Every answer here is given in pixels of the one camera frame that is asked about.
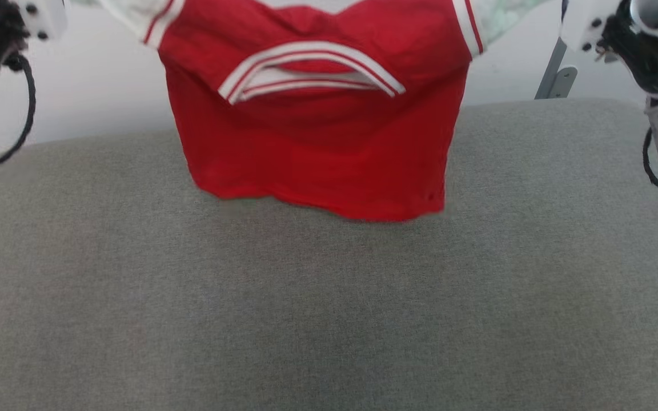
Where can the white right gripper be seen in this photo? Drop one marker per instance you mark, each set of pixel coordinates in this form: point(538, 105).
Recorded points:
point(586, 23)

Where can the grey fabric sofa cushion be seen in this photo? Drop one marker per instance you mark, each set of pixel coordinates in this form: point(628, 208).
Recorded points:
point(329, 302)

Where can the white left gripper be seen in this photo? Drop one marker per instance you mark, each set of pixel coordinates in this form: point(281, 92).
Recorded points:
point(46, 17)

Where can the red basketball jersey shirt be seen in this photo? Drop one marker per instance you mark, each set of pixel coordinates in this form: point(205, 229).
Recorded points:
point(317, 142)

